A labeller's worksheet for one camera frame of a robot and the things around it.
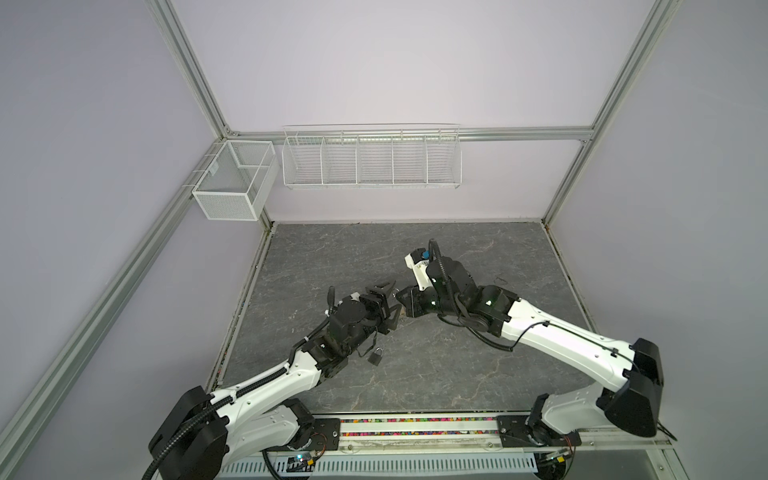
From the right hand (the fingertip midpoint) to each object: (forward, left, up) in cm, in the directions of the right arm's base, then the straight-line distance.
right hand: (396, 298), depth 72 cm
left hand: (+2, -2, -1) cm, 3 cm away
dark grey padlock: (-6, +7, -24) cm, 25 cm away
